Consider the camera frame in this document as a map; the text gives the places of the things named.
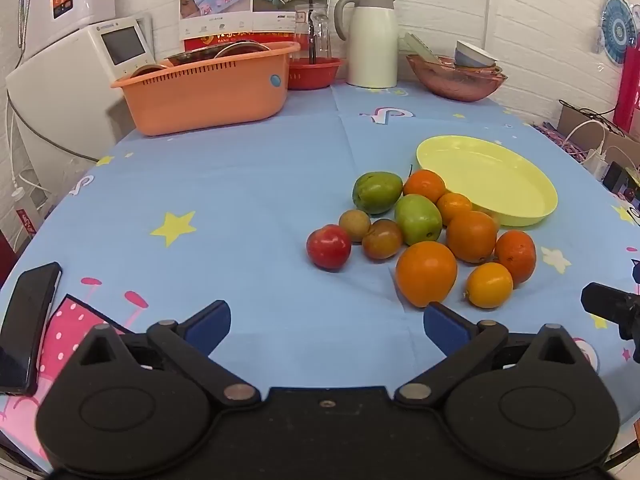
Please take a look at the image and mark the red plastic basket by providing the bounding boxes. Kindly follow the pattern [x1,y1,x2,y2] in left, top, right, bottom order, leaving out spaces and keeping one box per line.
[287,57,344,91]

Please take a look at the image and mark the blue round fan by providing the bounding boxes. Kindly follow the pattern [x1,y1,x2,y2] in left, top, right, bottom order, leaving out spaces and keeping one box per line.
[599,0,640,64]

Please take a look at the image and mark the yellow plastic plate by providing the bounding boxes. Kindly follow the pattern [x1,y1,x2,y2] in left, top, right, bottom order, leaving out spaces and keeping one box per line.
[416,135,559,227]

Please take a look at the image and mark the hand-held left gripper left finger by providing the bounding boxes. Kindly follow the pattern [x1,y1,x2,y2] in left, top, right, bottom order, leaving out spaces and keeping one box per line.
[75,300,261,407]

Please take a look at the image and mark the small orange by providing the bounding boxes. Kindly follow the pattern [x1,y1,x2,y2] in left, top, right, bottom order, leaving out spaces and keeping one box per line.
[436,192,473,226]

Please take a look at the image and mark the green apple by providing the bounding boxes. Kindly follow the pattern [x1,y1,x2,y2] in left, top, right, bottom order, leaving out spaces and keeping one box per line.
[394,194,443,246]

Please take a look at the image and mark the clear glass jar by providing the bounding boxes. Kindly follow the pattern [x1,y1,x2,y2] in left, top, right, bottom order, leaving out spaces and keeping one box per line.
[294,4,315,61]
[310,4,334,64]

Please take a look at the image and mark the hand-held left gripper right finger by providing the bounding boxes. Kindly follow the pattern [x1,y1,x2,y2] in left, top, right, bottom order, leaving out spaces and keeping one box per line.
[394,302,581,407]

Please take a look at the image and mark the metal bowls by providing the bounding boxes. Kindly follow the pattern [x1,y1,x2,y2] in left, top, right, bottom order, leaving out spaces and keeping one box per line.
[131,40,271,78]

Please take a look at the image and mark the green mango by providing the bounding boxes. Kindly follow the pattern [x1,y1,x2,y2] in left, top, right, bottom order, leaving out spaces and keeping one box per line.
[352,171,404,215]

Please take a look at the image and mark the orange plastic basket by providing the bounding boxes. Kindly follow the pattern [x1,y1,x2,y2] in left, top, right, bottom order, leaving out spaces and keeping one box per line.
[111,41,301,137]

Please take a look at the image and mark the white appliance with screen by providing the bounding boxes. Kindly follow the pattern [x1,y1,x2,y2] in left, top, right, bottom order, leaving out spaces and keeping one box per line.
[6,16,154,162]

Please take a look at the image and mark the dark red plum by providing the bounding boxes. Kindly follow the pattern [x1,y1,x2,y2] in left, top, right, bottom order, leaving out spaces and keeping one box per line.
[362,218,404,261]

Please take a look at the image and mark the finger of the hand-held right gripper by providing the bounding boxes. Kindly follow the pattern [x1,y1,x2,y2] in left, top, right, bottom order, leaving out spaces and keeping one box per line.
[581,282,640,362]

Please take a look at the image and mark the brown glass bowl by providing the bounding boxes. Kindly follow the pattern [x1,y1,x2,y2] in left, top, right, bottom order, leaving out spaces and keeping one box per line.
[406,54,508,102]

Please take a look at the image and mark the white thermos jug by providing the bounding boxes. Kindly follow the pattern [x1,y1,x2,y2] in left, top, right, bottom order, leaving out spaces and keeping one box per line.
[334,0,399,89]

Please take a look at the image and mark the orange with stem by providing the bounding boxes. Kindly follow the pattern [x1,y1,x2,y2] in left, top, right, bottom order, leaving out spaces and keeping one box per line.
[403,169,447,205]

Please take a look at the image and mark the red gift bag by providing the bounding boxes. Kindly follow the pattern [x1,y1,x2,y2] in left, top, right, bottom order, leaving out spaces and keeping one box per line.
[615,57,640,132]

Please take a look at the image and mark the white charger with cable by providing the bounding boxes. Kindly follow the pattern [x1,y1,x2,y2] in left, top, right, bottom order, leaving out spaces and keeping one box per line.
[564,119,612,180]

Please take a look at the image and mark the white wall water purifier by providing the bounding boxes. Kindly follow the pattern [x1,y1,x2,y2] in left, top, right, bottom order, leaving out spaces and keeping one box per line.
[25,0,117,61]

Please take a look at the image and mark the large orange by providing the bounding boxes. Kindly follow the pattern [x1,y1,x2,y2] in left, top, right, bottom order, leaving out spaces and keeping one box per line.
[395,241,459,308]

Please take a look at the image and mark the white power cable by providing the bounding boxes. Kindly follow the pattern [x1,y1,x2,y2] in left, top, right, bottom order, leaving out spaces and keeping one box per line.
[4,87,53,211]

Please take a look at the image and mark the red apple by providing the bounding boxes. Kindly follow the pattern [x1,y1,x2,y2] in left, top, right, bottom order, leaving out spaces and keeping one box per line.
[306,224,352,271]

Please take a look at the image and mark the yellow orange citrus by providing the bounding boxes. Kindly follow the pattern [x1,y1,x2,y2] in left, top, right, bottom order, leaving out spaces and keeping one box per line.
[465,262,514,309]

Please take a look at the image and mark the small brown round fruit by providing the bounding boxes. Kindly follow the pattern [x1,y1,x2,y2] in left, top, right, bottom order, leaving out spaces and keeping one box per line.
[338,209,372,243]

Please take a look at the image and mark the cardboard box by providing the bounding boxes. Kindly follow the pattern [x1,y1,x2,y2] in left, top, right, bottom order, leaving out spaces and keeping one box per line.
[556,101,640,166]

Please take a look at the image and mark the blue printed tablecloth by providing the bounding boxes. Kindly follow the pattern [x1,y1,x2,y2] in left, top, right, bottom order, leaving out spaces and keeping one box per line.
[0,80,640,461]

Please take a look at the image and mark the black smartphone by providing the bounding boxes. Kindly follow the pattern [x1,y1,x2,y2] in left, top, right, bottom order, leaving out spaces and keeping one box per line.
[0,262,63,396]

